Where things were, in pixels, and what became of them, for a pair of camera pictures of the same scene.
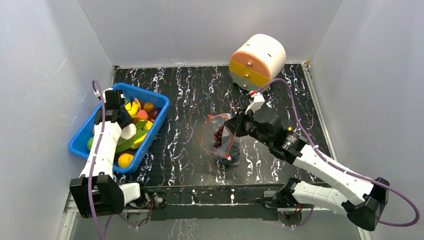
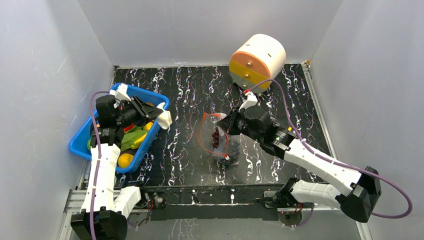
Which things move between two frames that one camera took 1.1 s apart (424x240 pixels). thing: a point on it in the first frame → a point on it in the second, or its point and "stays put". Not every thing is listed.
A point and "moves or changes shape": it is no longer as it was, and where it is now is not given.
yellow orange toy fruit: (124, 160) stays put
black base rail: (249, 201) stays put
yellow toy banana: (147, 126) stays put
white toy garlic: (128, 131) → (164, 120)
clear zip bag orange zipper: (216, 139) stays put
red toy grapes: (218, 138) moves or changes shape
